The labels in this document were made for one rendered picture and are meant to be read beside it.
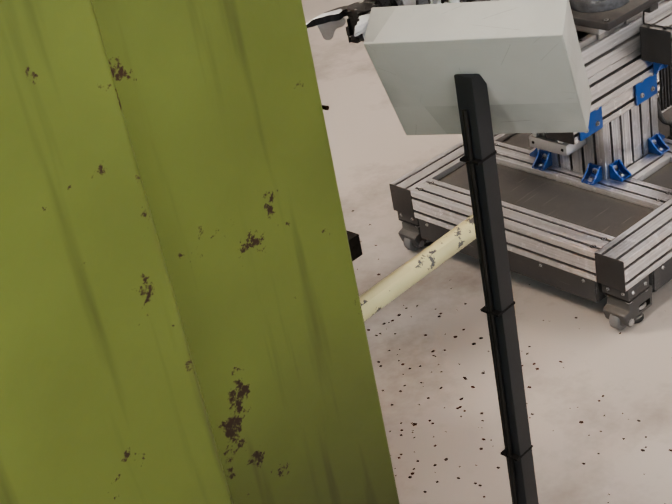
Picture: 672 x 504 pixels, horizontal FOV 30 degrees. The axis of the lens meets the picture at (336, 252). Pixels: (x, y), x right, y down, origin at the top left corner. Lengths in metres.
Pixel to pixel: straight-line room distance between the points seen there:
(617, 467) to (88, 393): 1.48
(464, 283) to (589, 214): 0.42
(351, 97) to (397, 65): 2.78
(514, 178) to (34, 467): 2.21
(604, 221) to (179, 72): 1.78
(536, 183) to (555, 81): 1.51
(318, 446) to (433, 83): 0.69
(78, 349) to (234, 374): 0.42
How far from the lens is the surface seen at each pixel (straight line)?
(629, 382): 3.18
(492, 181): 2.25
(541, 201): 3.56
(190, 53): 1.91
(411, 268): 2.48
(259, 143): 2.03
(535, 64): 2.13
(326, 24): 2.82
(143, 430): 1.89
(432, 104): 2.26
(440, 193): 3.63
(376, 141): 4.55
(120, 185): 1.74
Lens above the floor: 1.91
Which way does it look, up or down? 29 degrees down
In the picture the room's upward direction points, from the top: 11 degrees counter-clockwise
